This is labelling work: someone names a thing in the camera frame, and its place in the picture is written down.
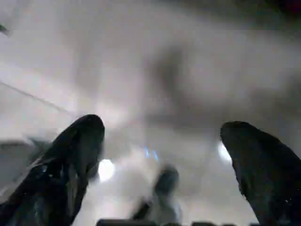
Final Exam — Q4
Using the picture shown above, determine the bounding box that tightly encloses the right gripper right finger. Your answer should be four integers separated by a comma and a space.
220, 121, 301, 226

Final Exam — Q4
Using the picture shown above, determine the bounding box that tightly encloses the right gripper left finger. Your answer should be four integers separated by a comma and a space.
0, 114, 106, 226

